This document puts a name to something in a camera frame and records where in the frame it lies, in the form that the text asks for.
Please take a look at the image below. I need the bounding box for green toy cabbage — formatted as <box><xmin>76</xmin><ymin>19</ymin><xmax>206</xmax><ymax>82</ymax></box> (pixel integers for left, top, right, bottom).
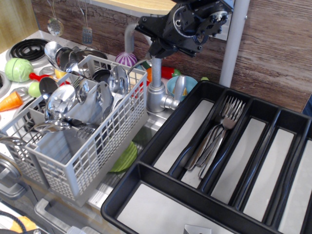
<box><xmin>4</xmin><ymin>58</ymin><xmax>34</xmax><ymax>82</ymax></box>

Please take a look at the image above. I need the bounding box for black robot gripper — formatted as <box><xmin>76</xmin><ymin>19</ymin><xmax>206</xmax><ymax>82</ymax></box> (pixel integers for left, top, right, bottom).
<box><xmin>135</xmin><ymin>0</ymin><xmax>234</xmax><ymax>58</ymax></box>

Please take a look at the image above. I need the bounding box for green toy leaf plate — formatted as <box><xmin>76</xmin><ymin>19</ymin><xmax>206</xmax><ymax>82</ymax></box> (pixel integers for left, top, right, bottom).
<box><xmin>110</xmin><ymin>141</ymin><xmax>137</xmax><ymax>173</ymax></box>

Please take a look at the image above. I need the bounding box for light blue toy bowl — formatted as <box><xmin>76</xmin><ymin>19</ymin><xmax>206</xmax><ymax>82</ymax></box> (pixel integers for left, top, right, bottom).
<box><xmin>167</xmin><ymin>76</ymin><xmax>197</xmax><ymax>98</ymax></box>

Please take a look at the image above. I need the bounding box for black coil stove burner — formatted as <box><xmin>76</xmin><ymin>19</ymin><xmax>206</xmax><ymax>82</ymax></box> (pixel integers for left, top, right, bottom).
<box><xmin>9</xmin><ymin>39</ymin><xmax>48</xmax><ymax>61</ymax></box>

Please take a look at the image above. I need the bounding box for red toy pepper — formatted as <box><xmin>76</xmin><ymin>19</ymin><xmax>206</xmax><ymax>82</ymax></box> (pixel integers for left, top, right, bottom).
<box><xmin>161</xmin><ymin>66</ymin><xmax>181</xmax><ymax>79</ymax></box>

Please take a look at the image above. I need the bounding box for silver toy faucet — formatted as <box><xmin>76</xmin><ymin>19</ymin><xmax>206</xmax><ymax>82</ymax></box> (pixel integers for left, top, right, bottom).
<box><xmin>124</xmin><ymin>20</ymin><xmax>187</xmax><ymax>113</ymax></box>

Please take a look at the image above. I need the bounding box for grey plastic cutlery basket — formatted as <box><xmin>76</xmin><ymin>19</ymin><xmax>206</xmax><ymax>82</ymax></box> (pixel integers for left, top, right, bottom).
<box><xmin>1</xmin><ymin>67</ymin><xmax>148</xmax><ymax>206</ymax></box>

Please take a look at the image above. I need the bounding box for grey metal pole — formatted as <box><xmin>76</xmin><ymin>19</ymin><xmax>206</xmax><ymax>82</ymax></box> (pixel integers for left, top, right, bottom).
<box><xmin>219</xmin><ymin>0</ymin><xmax>250</xmax><ymax>87</ymax></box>

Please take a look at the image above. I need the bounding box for hanging slotted spoon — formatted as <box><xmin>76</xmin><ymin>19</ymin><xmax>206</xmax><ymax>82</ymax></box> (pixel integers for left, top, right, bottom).
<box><xmin>47</xmin><ymin>0</ymin><xmax>64</xmax><ymax>37</ymax></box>

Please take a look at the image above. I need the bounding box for green toy apple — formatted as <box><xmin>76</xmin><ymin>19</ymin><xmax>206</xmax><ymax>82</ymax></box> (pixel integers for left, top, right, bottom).
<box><xmin>28</xmin><ymin>81</ymin><xmax>41</xmax><ymax>98</ymax></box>

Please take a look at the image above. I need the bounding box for orange toy carrot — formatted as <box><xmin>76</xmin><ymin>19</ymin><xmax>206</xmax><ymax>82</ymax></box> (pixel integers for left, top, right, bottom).
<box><xmin>0</xmin><ymin>91</ymin><xmax>23</xmax><ymax>112</ymax></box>

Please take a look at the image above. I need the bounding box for silver fork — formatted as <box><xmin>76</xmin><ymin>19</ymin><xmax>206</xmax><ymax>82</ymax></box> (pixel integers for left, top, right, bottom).
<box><xmin>127</xmin><ymin>52</ymin><xmax>152</xmax><ymax>75</ymax></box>

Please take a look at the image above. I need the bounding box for purple toy onion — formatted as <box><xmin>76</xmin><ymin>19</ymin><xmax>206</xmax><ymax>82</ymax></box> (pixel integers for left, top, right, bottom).
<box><xmin>115</xmin><ymin>52</ymin><xmax>137</xmax><ymax>67</ymax></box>

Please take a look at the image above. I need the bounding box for silver fork low in basket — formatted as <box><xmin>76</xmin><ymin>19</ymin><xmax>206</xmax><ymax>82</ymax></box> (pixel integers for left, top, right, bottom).
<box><xmin>64</xmin><ymin>117</ymin><xmax>98</xmax><ymax>139</ymax></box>

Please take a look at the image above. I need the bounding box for hanging small spatula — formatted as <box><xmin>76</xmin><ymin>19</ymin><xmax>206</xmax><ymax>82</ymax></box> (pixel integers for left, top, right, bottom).
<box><xmin>78</xmin><ymin>1</ymin><xmax>93</xmax><ymax>45</ymax></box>

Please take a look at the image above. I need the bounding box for large silver spoon back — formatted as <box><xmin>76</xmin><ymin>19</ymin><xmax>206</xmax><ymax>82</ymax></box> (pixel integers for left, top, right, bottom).
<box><xmin>44</xmin><ymin>41</ymin><xmax>71</xmax><ymax>72</ymax></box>

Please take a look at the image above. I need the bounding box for silver spoon middle compartment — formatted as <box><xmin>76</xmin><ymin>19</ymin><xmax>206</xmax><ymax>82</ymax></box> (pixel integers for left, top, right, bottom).
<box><xmin>108</xmin><ymin>65</ymin><xmax>129</xmax><ymax>95</ymax></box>

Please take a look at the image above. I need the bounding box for wooden round shelf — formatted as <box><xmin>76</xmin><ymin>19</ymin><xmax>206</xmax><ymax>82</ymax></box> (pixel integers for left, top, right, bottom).
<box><xmin>91</xmin><ymin>0</ymin><xmax>176</xmax><ymax>15</ymax></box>

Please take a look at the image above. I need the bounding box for black cutlery tray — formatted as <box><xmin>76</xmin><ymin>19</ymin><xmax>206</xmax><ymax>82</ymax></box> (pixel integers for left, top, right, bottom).
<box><xmin>101</xmin><ymin>81</ymin><xmax>312</xmax><ymax>234</ymax></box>

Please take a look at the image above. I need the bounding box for pile of forks in tray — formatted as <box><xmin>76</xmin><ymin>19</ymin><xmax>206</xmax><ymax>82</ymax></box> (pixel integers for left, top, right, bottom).
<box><xmin>185</xmin><ymin>96</ymin><xmax>246</xmax><ymax>178</ymax></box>

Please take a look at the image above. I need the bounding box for large silver spoon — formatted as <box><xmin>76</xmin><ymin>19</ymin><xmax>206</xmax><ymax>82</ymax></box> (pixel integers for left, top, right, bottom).
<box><xmin>44</xmin><ymin>41</ymin><xmax>71</xmax><ymax>72</ymax></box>
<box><xmin>44</xmin><ymin>84</ymin><xmax>76</xmax><ymax>120</ymax></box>

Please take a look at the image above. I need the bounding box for large silver spoon front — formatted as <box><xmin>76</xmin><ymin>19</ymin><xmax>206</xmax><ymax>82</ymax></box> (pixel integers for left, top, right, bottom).
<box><xmin>44</xmin><ymin>84</ymin><xmax>76</xmax><ymax>120</ymax></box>

